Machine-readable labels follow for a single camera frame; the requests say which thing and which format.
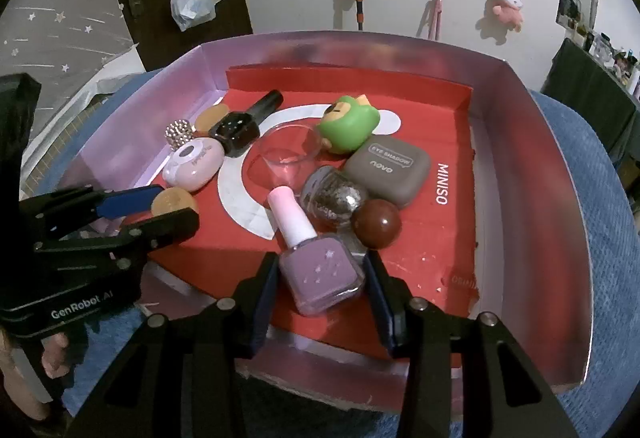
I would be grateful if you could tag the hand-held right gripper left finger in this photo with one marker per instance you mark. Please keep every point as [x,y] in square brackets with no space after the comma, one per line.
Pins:
[265,303]

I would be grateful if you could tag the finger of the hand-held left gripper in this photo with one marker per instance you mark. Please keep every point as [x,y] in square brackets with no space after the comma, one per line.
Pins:
[170,228]
[127,203]

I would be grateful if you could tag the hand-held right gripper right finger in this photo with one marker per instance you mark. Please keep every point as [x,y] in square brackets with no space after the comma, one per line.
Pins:
[382,308]

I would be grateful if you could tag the amber round disc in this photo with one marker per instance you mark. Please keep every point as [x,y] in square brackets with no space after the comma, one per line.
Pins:
[175,203]

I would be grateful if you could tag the purple nail polish bottle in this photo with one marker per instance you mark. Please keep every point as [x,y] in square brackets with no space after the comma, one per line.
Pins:
[320,273]

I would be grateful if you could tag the lilac round case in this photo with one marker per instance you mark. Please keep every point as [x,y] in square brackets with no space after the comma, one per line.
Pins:
[192,165]

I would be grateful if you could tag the gold studded cylinder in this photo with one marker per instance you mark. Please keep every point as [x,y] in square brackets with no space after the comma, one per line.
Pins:
[179,133]

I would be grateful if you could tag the black nail polish bottle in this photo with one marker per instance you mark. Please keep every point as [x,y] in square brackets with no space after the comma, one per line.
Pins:
[235,130]

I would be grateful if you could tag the silver glitter jar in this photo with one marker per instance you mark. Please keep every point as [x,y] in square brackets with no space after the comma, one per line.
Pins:
[332,198]

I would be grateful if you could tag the grey eyeshadow case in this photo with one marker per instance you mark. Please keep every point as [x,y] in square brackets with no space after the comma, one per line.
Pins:
[387,170]

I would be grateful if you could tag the clear glass cup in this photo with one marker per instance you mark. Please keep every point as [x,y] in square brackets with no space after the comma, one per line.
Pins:
[287,153]

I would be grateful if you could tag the green frog toy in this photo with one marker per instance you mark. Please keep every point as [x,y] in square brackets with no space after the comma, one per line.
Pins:
[350,128]

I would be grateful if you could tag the pink and red cardboard box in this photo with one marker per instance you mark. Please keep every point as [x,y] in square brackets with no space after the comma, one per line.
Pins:
[525,143]

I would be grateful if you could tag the person's left forearm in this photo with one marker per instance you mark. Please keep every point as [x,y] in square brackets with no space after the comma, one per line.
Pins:
[25,413]

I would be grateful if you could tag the person's left hand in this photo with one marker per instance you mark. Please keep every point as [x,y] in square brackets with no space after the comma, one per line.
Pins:
[56,355]

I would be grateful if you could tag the green cutting mat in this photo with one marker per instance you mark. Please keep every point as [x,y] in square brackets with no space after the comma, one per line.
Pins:
[42,153]

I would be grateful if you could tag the white paper sheet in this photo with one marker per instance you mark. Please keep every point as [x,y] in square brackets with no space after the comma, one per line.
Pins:
[75,88]

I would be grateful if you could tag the pink folded tripod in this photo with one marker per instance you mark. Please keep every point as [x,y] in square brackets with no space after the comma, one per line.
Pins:
[436,18]

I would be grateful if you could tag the side table with green cloth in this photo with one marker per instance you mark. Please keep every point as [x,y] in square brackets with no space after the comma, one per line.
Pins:
[585,88]

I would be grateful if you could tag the pink plush toy with horns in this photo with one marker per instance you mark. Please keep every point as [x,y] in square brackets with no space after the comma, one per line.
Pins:
[507,5]

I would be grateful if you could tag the row of small bottles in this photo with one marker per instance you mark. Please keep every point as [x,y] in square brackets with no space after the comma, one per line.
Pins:
[620,58]

